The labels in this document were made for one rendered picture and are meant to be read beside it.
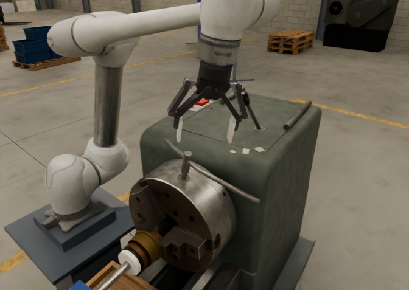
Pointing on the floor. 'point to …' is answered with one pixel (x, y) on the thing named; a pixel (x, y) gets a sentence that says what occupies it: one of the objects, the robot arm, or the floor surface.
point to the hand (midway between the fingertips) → (204, 136)
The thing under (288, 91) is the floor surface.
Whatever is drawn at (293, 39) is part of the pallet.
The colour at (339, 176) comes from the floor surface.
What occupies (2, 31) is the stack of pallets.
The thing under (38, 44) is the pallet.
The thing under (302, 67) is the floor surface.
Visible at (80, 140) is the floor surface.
